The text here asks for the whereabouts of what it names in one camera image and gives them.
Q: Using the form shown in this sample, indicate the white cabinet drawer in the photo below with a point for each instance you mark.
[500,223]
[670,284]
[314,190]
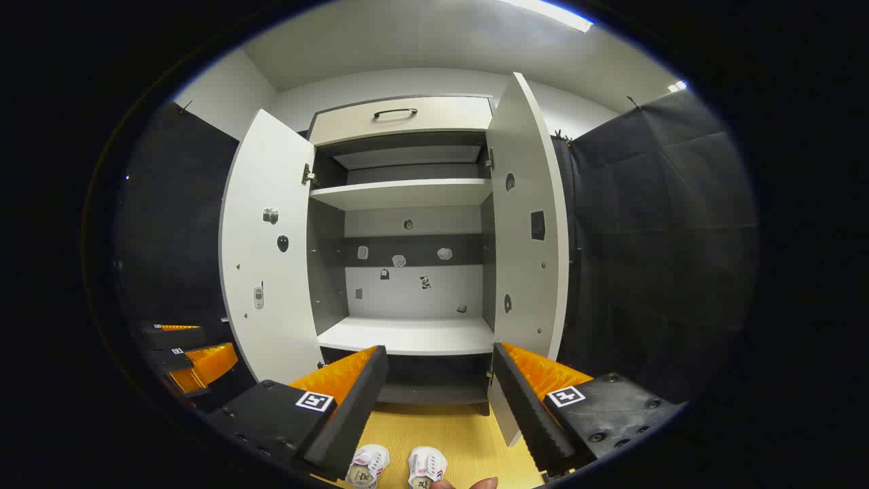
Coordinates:
[434,117]

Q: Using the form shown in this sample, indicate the black cloth clip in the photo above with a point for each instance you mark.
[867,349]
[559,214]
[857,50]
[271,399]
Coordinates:
[633,102]
[561,135]
[185,107]

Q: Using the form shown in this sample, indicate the white shoe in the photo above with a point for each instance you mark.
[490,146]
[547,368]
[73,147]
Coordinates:
[426,465]
[370,465]

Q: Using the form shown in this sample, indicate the long ceiling light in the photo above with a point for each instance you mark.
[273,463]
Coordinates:
[553,13]

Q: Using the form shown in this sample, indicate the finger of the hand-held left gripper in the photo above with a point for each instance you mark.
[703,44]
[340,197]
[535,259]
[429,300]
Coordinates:
[180,338]
[210,363]

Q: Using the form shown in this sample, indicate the small ceiling light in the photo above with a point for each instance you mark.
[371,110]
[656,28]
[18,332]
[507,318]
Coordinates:
[677,86]

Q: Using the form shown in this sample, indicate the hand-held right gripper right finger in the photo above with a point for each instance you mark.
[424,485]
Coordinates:
[523,407]

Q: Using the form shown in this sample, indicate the white shoe cabinet door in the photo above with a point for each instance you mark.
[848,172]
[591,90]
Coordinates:
[271,272]
[523,258]

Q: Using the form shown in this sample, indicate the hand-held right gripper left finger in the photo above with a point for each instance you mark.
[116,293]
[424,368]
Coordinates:
[353,414]

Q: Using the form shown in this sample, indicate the black backdrop cloth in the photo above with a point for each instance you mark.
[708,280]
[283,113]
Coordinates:
[665,238]

